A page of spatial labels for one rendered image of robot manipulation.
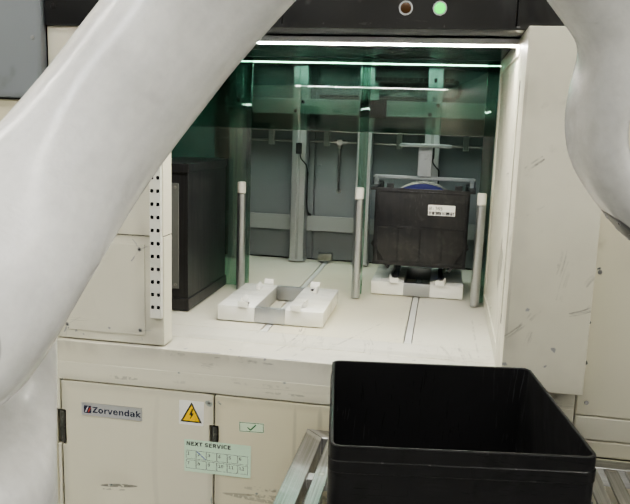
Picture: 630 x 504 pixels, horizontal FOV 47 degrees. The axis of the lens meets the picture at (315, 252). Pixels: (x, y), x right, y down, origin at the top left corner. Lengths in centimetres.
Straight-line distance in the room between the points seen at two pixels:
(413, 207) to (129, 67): 123
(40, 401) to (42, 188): 20
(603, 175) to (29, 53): 94
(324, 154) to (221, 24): 157
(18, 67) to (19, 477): 88
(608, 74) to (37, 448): 54
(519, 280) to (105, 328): 70
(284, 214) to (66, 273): 163
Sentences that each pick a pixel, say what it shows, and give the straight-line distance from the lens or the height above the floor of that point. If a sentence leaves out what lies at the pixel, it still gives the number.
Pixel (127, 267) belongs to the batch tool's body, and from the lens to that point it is 128.
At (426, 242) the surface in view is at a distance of 167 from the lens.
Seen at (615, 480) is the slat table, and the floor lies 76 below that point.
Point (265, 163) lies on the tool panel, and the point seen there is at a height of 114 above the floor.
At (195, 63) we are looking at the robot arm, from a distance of 50.
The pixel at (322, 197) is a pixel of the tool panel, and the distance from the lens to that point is 207.
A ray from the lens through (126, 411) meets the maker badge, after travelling 134.
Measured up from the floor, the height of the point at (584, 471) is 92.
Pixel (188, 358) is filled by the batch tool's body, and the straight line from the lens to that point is 127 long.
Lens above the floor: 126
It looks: 10 degrees down
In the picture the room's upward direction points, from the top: 2 degrees clockwise
